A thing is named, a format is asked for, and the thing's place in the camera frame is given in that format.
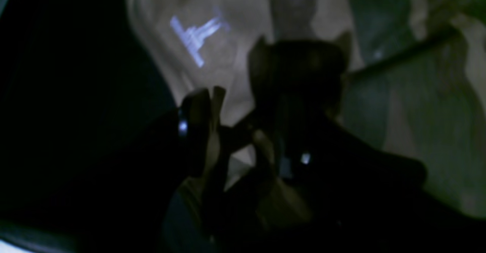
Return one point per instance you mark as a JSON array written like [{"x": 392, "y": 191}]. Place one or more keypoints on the black table cloth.
[{"x": 76, "y": 85}]

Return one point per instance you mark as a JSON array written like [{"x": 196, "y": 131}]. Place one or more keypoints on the camouflage t-shirt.
[{"x": 414, "y": 84}]

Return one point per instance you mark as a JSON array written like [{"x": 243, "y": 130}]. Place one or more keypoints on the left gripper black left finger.
[{"x": 118, "y": 205}]

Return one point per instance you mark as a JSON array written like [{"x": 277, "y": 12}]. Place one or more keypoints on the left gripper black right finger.
[{"x": 362, "y": 199}]

